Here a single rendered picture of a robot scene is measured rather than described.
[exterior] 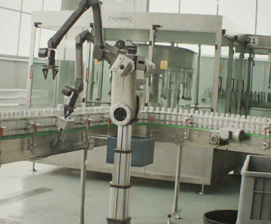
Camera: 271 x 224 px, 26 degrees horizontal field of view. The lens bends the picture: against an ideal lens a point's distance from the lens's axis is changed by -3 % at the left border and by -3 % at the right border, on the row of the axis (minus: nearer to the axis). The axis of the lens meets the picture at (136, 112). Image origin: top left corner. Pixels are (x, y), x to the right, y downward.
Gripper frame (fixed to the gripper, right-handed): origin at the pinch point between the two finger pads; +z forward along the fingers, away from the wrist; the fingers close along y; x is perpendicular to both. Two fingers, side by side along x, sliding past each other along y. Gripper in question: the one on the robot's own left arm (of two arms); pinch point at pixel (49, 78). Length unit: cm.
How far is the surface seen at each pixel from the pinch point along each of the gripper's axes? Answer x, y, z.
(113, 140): 86, 18, 47
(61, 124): 21.5, 1.5, 33.2
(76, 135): 70, -9, 45
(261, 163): -87, 164, 32
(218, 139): 190, 83, 46
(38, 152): 7, -9, 54
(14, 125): -24.3, -12.2, 33.6
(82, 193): 99, -13, 98
